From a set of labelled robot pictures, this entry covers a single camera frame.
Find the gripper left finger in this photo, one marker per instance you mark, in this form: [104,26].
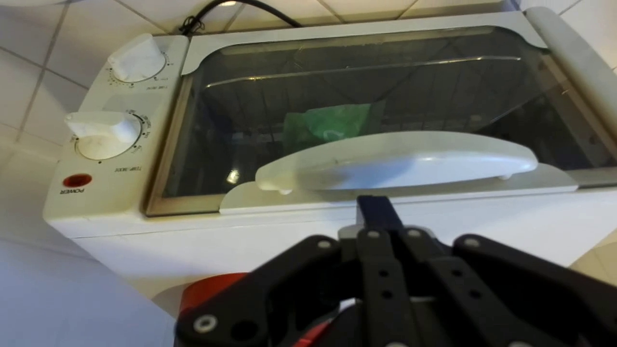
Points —
[289,274]

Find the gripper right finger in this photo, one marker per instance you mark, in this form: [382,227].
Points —
[520,279]

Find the white toaster oven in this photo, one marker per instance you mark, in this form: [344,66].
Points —
[231,250]

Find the glass oven door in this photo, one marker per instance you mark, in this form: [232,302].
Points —
[250,144]

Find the white oven knob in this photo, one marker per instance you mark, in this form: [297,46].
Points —
[137,60]
[103,132]

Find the red round object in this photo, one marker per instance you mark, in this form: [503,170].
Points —
[212,289]

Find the green bag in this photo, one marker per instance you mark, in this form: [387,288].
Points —
[328,125]

